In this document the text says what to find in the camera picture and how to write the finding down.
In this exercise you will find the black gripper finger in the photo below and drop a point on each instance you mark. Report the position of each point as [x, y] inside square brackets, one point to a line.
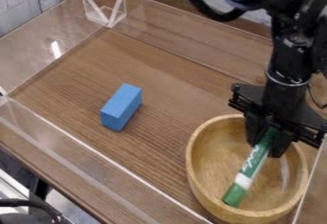
[255, 127]
[281, 140]

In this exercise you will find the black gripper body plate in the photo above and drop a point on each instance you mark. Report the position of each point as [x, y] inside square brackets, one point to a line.
[285, 108]

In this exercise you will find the green expo marker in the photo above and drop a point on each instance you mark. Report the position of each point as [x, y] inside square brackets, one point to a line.
[250, 169]

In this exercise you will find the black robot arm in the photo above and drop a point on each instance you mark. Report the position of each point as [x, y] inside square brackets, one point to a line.
[299, 39]

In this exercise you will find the brown wooden bowl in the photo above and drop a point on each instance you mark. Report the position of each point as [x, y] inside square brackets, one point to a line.
[216, 153]

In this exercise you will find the blue foam block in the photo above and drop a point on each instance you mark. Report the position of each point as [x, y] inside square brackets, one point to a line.
[120, 107]

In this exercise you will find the clear acrylic wall panel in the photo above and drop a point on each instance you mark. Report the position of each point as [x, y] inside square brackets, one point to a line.
[102, 186]

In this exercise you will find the clear acrylic triangular bracket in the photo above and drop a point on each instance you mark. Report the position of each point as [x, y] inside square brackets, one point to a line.
[104, 15]

